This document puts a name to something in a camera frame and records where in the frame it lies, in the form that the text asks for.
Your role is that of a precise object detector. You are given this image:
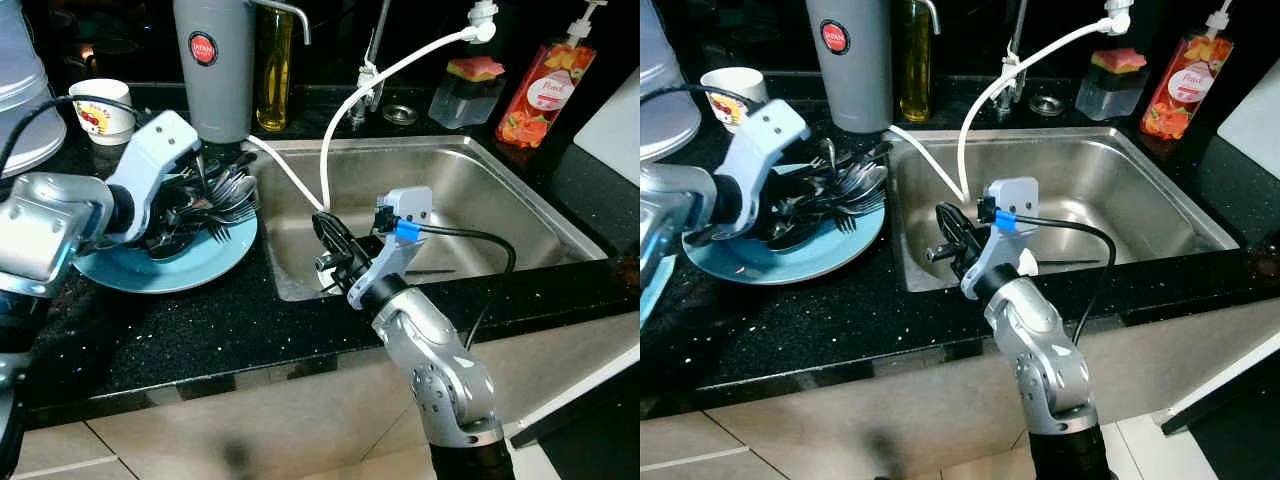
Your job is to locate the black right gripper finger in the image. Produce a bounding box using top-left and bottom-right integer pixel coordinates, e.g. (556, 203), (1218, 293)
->
(311, 210), (347, 257)
(943, 202), (980, 242)
(321, 210), (362, 252)
(934, 202), (964, 248)

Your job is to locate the silver metal spoon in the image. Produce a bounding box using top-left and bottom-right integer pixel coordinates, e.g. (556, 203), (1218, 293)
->
(844, 158), (892, 207)
(214, 168), (260, 217)

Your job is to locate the black spoon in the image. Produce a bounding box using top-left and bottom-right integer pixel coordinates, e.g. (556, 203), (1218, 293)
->
(769, 224), (817, 252)
(149, 234), (193, 262)

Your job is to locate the light blue plate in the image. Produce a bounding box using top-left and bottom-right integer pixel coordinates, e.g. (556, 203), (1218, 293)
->
(71, 204), (260, 295)
(682, 194), (887, 287)

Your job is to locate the white printed cup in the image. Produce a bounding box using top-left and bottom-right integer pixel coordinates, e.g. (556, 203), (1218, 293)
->
(699, 66), (770, 132)
(67, 77), (135, 148)

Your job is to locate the grey canister with red logo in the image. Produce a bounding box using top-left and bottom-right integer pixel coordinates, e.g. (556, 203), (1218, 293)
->
(172, 0), (257, 145)
(804, 0), (894, 135)

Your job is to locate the teal cloth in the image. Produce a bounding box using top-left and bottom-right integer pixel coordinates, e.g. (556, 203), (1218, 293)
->
(640, 254), (670, 327)

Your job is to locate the yellow oil glass bottle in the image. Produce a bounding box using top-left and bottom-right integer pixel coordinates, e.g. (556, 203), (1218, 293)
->
(896, 0), (934, 124)
(254, 4), (294, 134)

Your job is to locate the large clear water jug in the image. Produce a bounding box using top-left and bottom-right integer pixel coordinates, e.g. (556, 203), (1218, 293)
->
(640, 0), (702, 164)
(0, 0), (70, 180)

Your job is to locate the stainless steel sink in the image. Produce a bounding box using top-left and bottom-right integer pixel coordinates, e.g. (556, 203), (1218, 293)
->
(244, 134), (609, 304)
(884, 126), (1242, 294)

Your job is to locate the chrome sink faucet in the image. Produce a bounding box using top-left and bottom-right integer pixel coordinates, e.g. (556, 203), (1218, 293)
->
(344, 0), (394, 127)
(994, 0), (1032, 111)

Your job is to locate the clear plastic sponge holder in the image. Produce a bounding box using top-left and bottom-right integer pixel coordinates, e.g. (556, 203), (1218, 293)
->
(1074, 60), (1150, 122)
(427, 70), (507, 130)

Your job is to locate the white board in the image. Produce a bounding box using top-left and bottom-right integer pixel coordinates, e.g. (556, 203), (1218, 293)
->
(1217, 84), (1280, 182)
(571, 67), (641, 187)

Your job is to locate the beige cabinet front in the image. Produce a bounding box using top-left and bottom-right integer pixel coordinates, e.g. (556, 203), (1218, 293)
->
(640, 300), (1280, 480)
(0, 315), (641, 480)

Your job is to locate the red yellow sponge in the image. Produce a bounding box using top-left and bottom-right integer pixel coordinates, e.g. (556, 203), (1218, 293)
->
(446, 56), (505, 84)
(1091, 47), (1149, 74)

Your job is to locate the peach soap pump bottle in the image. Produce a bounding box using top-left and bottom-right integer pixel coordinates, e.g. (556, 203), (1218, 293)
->
(495, 0), (608, 150)
(1139, 0), (1237, 142)

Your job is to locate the dark appliance edge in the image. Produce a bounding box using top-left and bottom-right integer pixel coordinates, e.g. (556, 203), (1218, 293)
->
(510, 385), (641, 480)
(1160, 385), (1280, 480)

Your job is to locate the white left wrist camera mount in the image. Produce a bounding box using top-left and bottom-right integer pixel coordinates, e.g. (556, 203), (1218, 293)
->
(714, 99), (812, 218)
(104, 109), (202, 243)

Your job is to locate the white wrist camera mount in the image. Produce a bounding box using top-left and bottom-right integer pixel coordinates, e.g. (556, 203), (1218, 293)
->
(346, 186), (435, 312)
(961, 177), (1042, 301)
(104, 109), (202, 243)
(714, 99), (812, 218)

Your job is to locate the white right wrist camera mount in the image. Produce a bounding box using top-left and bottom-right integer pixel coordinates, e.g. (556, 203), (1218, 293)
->
(961, 177), (1042, 301)
(346, 186), (435, 312)

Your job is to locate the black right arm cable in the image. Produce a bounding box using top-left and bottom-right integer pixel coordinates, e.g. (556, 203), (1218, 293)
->
(1028, 216), (1117, 347)
(418, 223), (519, 347)

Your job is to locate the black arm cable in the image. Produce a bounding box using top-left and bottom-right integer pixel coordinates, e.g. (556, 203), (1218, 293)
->
(0, 94), (143, 169)
(418, 223), (519, 347)
(640, 84), (768, 113)
(1028, 216), (1117, 347)

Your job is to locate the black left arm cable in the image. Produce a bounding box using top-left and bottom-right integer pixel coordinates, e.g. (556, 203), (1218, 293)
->
(640, 84), (768, 113)
(0, 94), (143, 169)

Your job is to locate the white flexible hose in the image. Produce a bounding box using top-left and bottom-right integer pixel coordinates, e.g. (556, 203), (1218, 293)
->
(887, 11), (1135, 203)
(244, 21), (499, 214)

